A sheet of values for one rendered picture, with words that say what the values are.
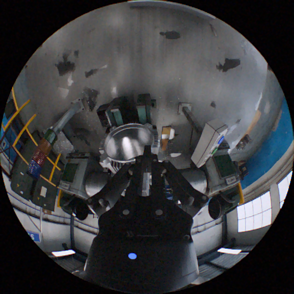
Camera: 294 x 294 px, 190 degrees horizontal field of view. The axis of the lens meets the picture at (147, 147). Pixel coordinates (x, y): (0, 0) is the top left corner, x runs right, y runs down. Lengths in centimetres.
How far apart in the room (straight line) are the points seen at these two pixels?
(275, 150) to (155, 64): 551
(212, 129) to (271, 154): 542
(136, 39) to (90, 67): 22
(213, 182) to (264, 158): 521
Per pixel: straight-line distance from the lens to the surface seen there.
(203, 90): 51
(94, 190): 67
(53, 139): 40
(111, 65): 44
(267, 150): 566
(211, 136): 27
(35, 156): 37
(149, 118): 34
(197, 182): 61
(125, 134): 37
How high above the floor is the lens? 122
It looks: 40 degrees down
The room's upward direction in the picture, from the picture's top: 179 degrees clockwise
